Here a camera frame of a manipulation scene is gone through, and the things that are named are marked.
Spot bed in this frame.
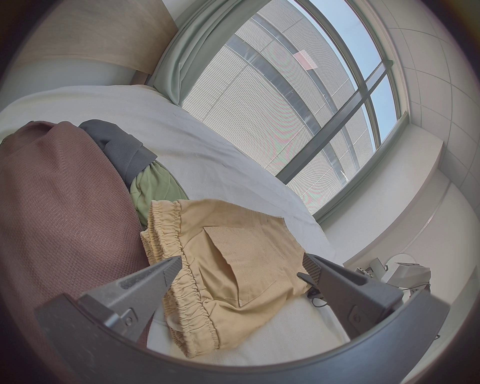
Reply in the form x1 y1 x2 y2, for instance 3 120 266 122
0 0 351 376

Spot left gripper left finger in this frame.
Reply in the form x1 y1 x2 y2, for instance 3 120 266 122
78 256 184 343

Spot black garment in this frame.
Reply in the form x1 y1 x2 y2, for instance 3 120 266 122
79 119 158 188

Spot green garment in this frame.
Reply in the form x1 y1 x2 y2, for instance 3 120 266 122
129 159 190 229

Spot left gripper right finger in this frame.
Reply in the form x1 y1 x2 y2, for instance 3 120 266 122
301 253 404 343

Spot brown garment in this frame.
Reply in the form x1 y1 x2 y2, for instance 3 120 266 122
0 121 151 361

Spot grey-green curtain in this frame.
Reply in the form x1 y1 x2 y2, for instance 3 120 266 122
152 0 289 106

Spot tan shorts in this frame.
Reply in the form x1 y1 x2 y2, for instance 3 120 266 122
139 199 319 359

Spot window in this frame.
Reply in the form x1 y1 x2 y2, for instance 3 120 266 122
180 0 409 226

